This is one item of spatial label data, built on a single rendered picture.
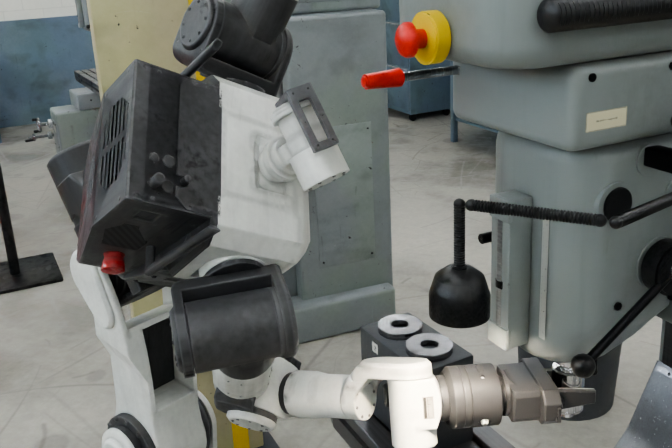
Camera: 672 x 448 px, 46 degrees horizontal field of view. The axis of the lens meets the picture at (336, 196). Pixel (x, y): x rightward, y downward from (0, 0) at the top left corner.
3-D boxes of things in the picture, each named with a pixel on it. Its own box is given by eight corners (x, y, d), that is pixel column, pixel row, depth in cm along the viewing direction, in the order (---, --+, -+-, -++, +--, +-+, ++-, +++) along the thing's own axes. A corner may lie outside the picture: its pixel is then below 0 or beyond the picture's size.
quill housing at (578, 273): (571, 392, 100) (583, 148, 90) (475, 327, 117) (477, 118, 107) (679, 354, 107) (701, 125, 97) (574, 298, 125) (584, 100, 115)
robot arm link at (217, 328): (197, 390, 105) (193, 363, 93) (186, 326, 109) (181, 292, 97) (282, 372, 107) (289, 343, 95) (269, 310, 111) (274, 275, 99)
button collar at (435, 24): (437, 68, 87) (436, 12, 85) (409, 62, 92) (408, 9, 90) (452, 66, 88) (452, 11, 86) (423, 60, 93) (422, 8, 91)
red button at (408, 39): (409, 60, 86) (408, 23, 85) (390, 57, 90) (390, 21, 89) (434, 57, 88) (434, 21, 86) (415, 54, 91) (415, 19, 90)
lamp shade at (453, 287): (419, 321, 92) (418, 272, 90) (442, 296, 98) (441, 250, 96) (478, 333, 88) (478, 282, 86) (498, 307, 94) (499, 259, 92)
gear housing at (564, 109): (572, 157, 87) (576, 66, 84) (448, 118, 108) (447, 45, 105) (775, 116, 100) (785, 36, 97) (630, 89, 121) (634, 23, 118)
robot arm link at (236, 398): (202, 417, 125) (198, 383, 105) (226, 341, 131) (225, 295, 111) (272, 435, 125) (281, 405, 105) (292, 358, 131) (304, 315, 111)
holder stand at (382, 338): (422, 460, 148) (421, 366, 141) (362, 405, 166) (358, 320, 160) (473, 439, 153) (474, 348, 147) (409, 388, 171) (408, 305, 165)
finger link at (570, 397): (593, 403, 113) (551, 407, 113) (594, 384, 112) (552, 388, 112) (597, 410, 111) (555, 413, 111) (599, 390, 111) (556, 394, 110)
